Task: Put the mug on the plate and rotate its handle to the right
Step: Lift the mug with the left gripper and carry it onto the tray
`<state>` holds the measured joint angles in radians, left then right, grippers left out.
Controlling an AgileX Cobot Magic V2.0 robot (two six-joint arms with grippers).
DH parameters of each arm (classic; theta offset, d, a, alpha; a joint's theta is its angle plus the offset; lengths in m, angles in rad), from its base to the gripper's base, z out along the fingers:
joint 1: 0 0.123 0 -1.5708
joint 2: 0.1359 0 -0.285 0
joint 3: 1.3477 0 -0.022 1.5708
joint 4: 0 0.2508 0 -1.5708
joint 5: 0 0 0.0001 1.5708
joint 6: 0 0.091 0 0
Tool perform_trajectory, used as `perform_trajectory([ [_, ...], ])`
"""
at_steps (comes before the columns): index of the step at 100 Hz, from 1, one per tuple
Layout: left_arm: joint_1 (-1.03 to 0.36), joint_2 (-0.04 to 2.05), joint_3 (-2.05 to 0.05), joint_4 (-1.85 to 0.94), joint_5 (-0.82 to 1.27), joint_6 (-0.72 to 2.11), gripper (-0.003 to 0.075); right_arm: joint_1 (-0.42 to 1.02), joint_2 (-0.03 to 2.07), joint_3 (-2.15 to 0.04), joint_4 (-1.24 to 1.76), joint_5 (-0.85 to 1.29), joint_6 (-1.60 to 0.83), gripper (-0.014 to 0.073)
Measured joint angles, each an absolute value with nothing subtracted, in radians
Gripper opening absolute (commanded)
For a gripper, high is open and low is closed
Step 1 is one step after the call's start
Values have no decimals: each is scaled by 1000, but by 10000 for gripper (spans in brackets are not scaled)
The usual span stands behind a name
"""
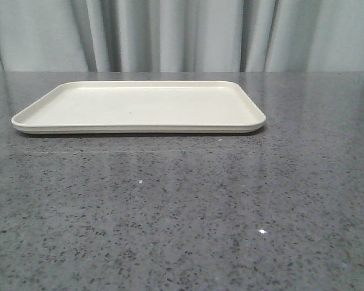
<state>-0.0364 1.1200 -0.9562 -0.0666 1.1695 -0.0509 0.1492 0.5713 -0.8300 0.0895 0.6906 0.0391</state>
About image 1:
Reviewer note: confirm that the cream rectangular plastic tray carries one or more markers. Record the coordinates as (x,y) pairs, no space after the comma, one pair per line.
(141,107)

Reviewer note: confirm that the pale grey-green curtain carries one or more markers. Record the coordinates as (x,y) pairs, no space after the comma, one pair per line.
(181,36)

